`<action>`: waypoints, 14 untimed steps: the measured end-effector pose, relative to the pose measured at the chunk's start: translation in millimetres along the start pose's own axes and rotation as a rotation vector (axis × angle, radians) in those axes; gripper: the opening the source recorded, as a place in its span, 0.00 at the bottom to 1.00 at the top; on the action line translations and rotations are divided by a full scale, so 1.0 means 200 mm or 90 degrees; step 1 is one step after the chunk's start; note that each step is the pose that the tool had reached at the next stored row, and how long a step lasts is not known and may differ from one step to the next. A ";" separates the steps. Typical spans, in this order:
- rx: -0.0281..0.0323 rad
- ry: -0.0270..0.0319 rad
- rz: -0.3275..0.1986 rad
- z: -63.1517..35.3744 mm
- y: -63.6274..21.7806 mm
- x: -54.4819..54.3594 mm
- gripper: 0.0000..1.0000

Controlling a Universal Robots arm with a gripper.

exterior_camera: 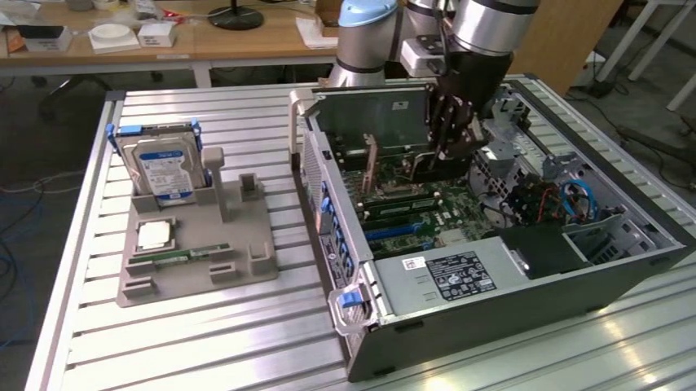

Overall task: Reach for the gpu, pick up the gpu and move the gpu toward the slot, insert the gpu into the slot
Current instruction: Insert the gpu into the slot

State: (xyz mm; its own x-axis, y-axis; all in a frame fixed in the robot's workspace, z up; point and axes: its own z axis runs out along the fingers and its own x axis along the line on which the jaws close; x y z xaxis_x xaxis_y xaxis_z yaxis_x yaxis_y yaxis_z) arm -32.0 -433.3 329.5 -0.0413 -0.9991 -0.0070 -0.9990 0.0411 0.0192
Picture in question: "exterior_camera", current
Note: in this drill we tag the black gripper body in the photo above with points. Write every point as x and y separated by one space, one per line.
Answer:
478 77

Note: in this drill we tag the graphics card with metal bracket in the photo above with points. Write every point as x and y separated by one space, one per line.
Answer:
434 171

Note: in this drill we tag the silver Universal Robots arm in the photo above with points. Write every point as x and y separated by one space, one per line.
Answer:
358 49

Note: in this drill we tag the blue expansion slot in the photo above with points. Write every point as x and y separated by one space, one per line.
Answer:
394 233

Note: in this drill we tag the metal disk bay cage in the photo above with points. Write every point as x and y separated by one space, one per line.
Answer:
505 163

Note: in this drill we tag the green motherboard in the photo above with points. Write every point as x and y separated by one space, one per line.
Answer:
462 203

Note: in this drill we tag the CPU socket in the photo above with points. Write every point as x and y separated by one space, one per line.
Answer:
391 188

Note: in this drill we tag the wooden cabinet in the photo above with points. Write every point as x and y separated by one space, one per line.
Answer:
565 40

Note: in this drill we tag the black RAM stick with labels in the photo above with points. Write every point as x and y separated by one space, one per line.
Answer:
399 205

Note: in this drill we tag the white paper stack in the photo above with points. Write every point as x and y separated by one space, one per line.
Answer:
315 34

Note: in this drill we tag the brown cardboard box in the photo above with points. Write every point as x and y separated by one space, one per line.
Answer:
329 12

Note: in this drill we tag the grey power supply unit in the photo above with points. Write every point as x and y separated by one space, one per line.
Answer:
402 285

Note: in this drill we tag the wooden desk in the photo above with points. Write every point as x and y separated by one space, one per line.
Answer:
244 40

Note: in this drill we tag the blue case latch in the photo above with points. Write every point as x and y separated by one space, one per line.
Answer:
349 296

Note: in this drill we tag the black round stand base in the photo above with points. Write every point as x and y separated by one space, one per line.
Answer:
236 18

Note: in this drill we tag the black open PC case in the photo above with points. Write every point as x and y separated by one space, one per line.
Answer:
489 326

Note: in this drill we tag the grey plastic parts rack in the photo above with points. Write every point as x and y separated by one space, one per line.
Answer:
195 236

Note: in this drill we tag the hard disk in blue carrier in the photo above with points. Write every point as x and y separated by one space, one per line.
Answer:
160 175

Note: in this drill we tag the small white cardboard box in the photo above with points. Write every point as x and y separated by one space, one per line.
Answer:
156 36

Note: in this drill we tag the green RAM stick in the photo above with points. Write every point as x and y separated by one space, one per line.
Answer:
176 256

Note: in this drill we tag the silver CPU chip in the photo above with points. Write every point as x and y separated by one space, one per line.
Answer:
155 235

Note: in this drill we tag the white round part on base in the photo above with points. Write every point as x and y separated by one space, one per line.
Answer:
112 37

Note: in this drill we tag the black chair base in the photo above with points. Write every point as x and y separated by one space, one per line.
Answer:
71 87

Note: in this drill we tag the white box with dark top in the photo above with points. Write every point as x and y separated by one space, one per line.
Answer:
48 38

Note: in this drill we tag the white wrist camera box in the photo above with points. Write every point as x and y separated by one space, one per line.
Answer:
418 57

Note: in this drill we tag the white table frame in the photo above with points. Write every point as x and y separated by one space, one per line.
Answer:
647 36

